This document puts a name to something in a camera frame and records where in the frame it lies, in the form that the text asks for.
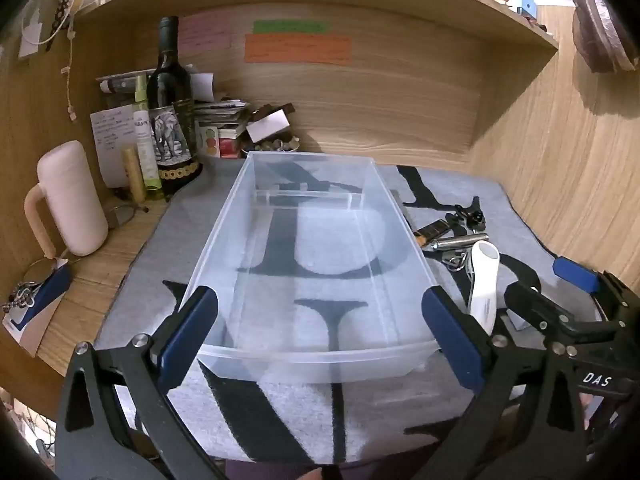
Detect small metal cylinder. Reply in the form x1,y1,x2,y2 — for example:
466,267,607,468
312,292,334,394
422,232,491,254

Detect white handheld device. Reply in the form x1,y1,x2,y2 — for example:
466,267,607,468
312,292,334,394
465,240,501,336

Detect brown and black lighter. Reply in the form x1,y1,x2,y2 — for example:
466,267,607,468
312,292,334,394
413,220,453,251

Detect green tube bottle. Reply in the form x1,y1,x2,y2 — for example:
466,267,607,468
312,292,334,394
132,74,163,203

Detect wire-rim eyeglasses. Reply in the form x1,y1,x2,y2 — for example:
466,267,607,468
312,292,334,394
102,200,151,231

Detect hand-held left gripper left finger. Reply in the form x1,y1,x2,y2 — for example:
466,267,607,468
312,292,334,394
55,286,231,480

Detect key ring with chain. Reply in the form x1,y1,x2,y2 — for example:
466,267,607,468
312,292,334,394
2,255,66,317

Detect yellow stick tube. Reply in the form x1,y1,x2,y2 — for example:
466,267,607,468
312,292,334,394
121,146,147,204

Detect white hanging tag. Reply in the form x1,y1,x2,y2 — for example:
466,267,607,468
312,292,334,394
19,10,47,59

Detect grey printed mat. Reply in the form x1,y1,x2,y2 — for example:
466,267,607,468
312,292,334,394
92,162,608,466

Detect bowl of small shells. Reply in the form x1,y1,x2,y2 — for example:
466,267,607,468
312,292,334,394
240,135,301,154

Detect green sticky note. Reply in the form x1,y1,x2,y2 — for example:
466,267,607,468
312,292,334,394
252,20,331,34

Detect white paper note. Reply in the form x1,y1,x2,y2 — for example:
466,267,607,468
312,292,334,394
90,105,136,188

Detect rolled grey magazine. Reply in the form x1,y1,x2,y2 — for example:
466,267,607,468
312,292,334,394
96,74,151,94

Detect black clip mount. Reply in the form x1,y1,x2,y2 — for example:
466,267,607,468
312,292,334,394
445,196,487,233

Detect clear plastic storage container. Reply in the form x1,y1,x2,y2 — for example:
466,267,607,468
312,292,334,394
177,151,441,386

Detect stack of booklets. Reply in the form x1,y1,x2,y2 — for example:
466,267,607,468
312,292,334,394
192,99,252,159

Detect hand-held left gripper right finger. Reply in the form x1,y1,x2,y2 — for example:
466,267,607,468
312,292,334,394
421,285,588,480

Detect small white box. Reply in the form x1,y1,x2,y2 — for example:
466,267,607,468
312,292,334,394
246,110,291,143

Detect orange sticky note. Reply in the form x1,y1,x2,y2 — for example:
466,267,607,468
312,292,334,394
244,34,352,66

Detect brown round object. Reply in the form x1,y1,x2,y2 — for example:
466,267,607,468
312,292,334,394
570,0,638,73

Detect pink sticky note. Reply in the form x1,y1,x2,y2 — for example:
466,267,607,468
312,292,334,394
178,12,233,53

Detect blue and white box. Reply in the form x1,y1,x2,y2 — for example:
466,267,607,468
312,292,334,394
2,262,73,358

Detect dark wine bottle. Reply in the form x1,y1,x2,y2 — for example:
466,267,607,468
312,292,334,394
146,16,203,203

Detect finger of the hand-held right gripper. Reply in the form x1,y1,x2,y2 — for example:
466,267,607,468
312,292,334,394
552,256,638,331
503,282,608,348

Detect dark brown box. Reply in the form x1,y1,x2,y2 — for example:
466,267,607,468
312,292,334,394
251,103,296,122

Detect pink mug with handle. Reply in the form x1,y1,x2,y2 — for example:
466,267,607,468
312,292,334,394
24,140,110,260

